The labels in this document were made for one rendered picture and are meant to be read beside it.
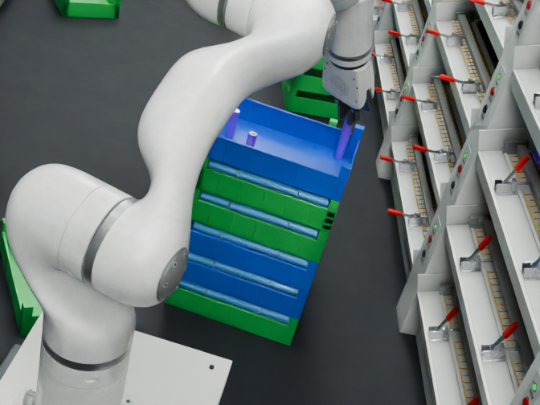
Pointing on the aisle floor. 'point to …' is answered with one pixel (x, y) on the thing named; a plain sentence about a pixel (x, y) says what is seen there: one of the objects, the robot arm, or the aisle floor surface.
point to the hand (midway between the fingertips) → (349, 111)
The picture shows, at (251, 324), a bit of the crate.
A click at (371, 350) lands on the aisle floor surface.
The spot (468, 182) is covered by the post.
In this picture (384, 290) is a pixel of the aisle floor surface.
